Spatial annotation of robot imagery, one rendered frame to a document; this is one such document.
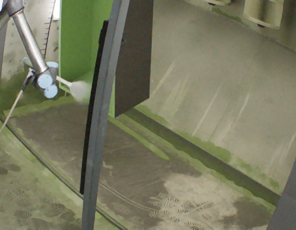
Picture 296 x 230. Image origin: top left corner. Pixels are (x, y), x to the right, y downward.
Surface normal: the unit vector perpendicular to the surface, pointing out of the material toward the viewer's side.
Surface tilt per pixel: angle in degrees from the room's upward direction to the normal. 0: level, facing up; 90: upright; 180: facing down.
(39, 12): 90
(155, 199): 0
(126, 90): 89
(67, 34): 89
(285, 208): 90
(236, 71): 57
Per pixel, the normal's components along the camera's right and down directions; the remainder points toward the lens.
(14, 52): 0.69, 0.41
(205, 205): 0.18, -0.89
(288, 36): -0.71, 0.18
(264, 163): -0.50, -0.33
